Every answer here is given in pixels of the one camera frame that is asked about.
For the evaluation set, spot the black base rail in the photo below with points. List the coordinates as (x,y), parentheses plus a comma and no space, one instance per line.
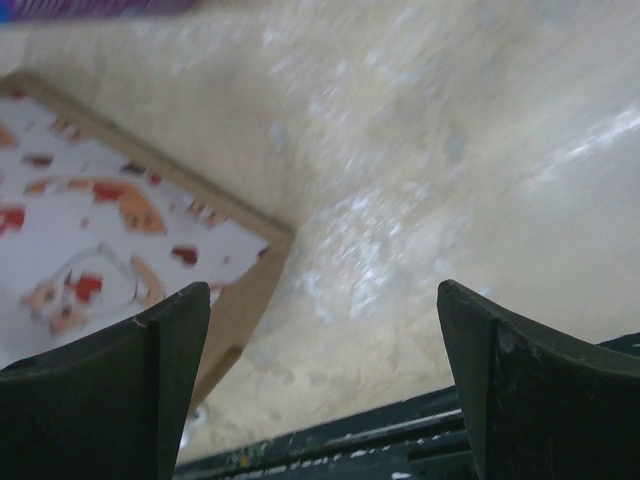
(421,438)

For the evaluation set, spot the canvas bag with cat print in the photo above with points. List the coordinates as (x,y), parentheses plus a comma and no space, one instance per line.
(97,227)

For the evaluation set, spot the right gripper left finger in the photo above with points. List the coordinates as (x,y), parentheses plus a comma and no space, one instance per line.
(111,405)

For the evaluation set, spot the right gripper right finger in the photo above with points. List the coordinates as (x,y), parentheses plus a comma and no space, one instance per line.
(539,403)

